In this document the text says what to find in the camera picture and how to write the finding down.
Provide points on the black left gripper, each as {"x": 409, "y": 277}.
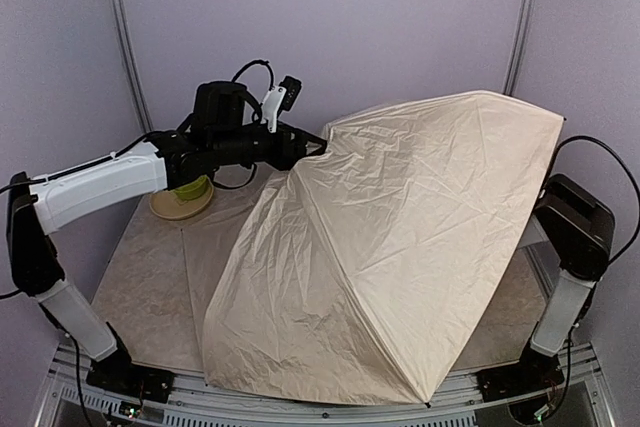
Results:
{"x": 292, "y": 148}

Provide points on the beige folding umbrella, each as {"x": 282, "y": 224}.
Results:
{"x": 360, "y": 275}

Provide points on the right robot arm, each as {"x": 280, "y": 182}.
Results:
{"x": 580, "y": 229}

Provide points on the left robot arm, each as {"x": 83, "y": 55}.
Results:
{"x": 228, "y": 126}

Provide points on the lime green bowl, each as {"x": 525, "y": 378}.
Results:
{"x": 199, "y": 188}

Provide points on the beige round plate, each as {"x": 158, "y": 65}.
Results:
{"x": 168, "y": 206}

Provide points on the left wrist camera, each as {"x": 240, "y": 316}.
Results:
{"x": 278, "y": 99}

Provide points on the left aluminium frame post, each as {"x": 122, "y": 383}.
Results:
{"x": 130, "y": 65}

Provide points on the aluminium frame post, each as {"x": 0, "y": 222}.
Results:
{"x": 517, "y": 54}
{"x": 130, "y": 65}

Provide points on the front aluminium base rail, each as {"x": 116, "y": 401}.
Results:
{"x": 66, "y": 400}

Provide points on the right aluminium frame post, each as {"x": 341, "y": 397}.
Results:
{"x": 517, "y": 54}

